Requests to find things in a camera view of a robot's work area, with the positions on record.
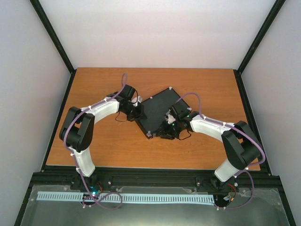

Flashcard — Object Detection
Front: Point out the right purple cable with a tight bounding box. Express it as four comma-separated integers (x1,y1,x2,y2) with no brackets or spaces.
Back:
175,92,266,210

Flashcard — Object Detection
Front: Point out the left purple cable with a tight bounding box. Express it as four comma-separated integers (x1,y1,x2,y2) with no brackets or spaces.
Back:
63,73,123,210

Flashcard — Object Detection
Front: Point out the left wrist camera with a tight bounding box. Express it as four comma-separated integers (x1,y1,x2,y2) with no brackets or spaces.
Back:
131,96,142,106

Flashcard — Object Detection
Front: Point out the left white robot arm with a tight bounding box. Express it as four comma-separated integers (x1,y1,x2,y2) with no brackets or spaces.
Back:
59,85,147,190

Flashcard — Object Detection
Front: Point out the right black frame post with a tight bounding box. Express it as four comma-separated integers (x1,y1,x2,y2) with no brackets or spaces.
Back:
237,0,286,74

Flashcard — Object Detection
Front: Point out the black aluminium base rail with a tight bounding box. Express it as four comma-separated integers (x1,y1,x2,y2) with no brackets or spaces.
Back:
30,166,282,193

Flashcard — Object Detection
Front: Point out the black poker set case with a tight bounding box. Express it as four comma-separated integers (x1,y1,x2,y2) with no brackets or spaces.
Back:
136,87,191,139

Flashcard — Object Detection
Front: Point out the light blue cable duct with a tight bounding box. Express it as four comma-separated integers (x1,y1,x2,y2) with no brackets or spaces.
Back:
36,191,214,205

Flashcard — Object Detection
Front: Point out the purple cable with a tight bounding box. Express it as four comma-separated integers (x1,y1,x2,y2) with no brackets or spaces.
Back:
175,92,266,210
63,73,123,210

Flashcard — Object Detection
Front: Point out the black frame post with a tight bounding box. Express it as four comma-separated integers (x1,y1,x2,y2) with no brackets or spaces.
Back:
237,0,286,74
29,0,76,74

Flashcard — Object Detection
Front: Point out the left black frame post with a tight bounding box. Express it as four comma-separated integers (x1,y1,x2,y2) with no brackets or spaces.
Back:
29,0,76,74

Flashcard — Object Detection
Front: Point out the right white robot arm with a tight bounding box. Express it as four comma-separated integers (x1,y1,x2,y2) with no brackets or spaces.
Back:
158,103,265,191

